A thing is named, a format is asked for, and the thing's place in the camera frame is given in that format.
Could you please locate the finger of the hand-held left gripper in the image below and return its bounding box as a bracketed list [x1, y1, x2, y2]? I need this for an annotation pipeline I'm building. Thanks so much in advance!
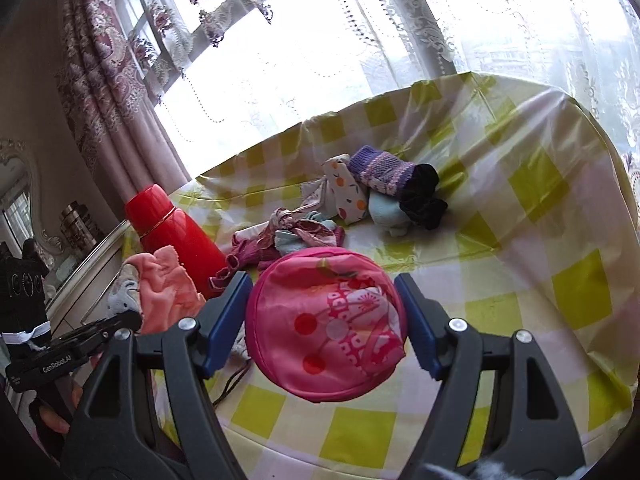
[75, 310, 143, 342]

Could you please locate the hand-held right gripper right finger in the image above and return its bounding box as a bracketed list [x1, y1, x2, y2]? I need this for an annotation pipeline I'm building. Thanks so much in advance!
[393, 272, 586, 480]

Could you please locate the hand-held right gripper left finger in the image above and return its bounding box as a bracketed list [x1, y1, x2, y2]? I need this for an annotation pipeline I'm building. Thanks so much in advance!
[60, 271, 254, 480]

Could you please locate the magenta knitted sock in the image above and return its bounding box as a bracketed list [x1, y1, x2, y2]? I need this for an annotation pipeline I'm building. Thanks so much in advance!
[209, 225, 347, 301]

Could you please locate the pink round printed pouch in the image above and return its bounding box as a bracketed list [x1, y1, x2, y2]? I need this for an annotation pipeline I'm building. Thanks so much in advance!
[244, 246, 407, 403]

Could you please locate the person's left hand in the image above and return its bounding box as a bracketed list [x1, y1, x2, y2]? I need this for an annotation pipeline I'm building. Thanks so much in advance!
[27, 355, 101, 456]

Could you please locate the white grey sock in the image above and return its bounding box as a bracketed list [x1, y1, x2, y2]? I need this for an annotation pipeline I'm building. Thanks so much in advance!
[106, 262, 143, 321]

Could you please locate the white dresser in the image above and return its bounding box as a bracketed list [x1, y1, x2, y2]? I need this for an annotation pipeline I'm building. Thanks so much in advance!
[42, 220, 136, 346]

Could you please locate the peach fleece cloth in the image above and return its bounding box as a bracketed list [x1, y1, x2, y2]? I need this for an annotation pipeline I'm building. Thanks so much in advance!
[122, 246, 207, 336]

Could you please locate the red thermos bottle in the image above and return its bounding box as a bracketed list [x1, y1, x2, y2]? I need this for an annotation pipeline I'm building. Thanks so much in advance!
[124, 184, 230, 301]

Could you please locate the light blue striped sock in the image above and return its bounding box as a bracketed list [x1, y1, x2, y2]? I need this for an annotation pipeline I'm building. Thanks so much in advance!
[272, 210, 331, 256]

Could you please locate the glass jar with metal lid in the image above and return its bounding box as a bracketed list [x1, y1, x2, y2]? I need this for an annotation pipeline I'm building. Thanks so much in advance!
[60, 201, 106, 252]

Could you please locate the black sock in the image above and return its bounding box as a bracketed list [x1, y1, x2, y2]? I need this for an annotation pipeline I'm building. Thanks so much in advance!
[400, 164, 449, 226]

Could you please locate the white orange-print sock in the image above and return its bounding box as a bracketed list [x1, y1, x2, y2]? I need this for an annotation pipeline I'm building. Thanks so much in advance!
[320, 154, 373, 223]

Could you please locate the purple patterned knitted sock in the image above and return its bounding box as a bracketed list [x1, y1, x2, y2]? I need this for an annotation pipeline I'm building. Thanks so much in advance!
[348, 146, 426, 201]

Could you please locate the ornate white mirror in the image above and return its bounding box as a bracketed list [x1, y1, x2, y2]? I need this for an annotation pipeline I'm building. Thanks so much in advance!
[0, 140, 56, 281]

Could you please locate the mauve patterned curtain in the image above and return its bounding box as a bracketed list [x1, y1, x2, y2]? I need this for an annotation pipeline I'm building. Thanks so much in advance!
[55, 0, 193, 186]

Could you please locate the white sheer lace curtain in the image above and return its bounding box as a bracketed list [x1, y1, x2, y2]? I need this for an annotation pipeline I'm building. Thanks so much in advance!
[115, 0, 640, 186]

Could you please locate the black drawstring cord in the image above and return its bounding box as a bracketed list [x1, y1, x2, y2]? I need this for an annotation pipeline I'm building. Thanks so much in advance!
[212, 360, 253, 408]

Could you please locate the grey window frame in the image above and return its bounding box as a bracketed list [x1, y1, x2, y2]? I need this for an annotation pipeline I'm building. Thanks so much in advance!
[115, 0, 461, 111]

